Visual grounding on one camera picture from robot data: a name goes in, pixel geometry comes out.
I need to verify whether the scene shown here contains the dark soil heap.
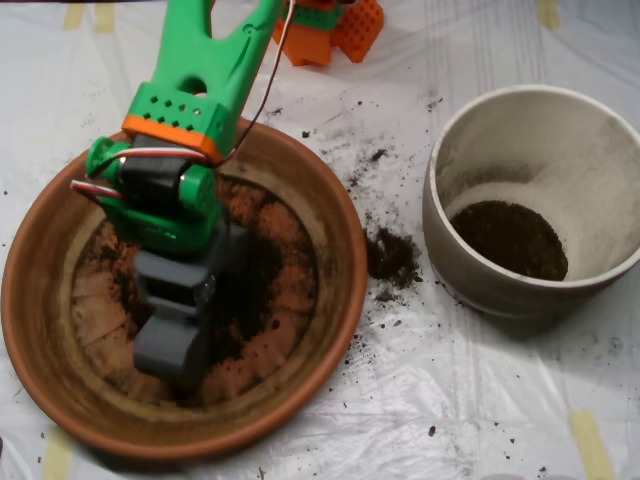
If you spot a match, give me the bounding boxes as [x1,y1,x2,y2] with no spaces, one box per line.
[94,199,286,361]

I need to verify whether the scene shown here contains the orange green robot base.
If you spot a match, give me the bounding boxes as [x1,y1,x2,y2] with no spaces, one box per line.
[272,0,386,67]

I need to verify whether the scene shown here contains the terracotta clay bowl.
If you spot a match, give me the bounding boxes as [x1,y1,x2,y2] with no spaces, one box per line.
[0,113,370,461]

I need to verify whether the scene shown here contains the spilled soil pile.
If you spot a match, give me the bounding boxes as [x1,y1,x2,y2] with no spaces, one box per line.
[364,227,421,289]

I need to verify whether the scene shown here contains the white ceramic pot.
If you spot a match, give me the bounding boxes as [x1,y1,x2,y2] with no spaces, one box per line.
[422,83,640,321]

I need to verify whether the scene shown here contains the beige masking tape strip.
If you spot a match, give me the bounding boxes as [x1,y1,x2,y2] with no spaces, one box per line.
[94,3,117,34]
[568,408,616,480]
[537,0,561,31]
[62,3,86,31]
[42,427,76,480]

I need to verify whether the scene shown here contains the clear plastic cover sheet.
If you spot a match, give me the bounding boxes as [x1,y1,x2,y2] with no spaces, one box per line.
[0,2,640,480]

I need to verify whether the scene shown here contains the red white servo cable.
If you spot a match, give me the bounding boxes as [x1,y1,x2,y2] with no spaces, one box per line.
[69,0,297,202]

